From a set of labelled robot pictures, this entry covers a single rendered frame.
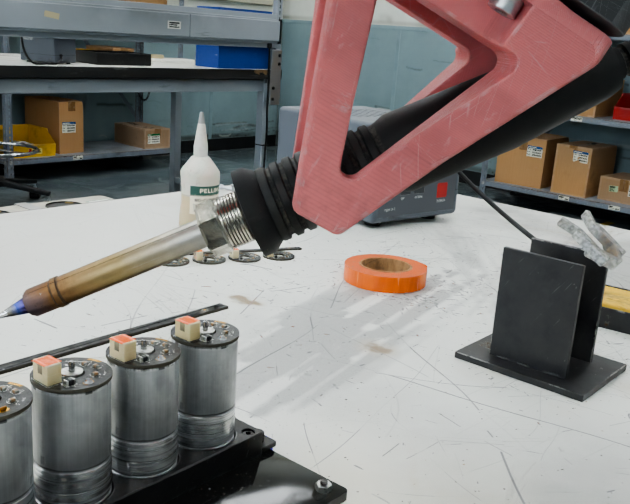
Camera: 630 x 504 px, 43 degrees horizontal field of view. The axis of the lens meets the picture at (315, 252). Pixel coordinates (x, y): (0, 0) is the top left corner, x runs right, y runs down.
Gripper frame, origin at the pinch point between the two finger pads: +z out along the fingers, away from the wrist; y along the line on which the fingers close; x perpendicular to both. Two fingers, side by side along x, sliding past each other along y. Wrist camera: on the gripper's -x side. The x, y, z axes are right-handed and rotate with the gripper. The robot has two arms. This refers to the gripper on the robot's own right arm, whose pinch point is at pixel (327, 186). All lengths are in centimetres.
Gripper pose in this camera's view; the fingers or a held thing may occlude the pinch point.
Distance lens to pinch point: 21.7
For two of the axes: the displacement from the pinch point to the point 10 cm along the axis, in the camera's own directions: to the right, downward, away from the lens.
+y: 0.7, 2.7, -9.6
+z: -5.1, 8.4, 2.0
